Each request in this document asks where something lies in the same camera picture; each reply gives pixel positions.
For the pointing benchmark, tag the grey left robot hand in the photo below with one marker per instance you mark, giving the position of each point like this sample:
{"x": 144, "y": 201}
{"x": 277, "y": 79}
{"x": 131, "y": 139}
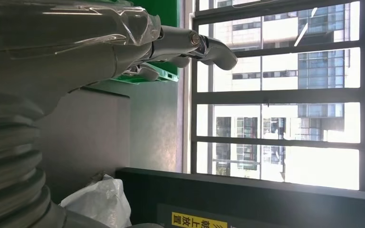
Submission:
{"x": 59, "y": 56}

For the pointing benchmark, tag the grey plastic mailer package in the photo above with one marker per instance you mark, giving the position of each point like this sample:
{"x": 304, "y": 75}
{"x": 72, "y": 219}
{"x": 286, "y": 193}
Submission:
{"x": 100, "y": 201}

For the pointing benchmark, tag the black inbound scanner machine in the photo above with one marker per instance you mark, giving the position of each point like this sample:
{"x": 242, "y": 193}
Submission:
{"x": 264, "y": 204}

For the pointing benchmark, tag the yellow warning label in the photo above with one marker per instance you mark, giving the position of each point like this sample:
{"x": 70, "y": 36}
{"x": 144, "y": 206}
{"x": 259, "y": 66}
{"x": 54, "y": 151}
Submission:
{"x": 198, "y": 220}

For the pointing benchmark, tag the grey window frame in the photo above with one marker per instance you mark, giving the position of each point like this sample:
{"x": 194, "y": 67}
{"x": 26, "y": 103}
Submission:
{"x": 280, "y": 97}

